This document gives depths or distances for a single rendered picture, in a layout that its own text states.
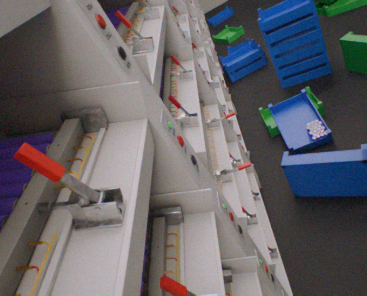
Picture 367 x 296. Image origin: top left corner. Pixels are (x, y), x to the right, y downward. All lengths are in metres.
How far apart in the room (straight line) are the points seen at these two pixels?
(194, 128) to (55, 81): 0.38
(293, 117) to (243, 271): 1.17
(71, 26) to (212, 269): 0.34
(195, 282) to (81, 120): 0.25
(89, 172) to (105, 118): 0.09
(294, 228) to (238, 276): 0.69
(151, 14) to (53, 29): 0.54
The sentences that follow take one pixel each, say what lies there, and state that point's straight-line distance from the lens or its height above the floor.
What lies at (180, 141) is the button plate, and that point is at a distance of 0.46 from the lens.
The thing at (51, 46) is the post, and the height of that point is 1.04.
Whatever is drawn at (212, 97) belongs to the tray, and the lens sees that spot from 1.16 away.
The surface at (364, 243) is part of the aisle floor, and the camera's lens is 1.25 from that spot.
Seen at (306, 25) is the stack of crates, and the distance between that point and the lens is 1.93.
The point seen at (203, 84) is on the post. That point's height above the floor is 0.61.
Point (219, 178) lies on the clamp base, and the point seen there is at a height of 0.54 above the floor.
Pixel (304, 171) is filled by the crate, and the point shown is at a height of 0.16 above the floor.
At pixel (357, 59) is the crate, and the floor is 0.09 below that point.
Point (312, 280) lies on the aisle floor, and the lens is 1.20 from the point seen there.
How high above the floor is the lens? 1.07
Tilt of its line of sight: 32 degrees down
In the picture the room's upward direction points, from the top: 34 degrees counter-clockwise
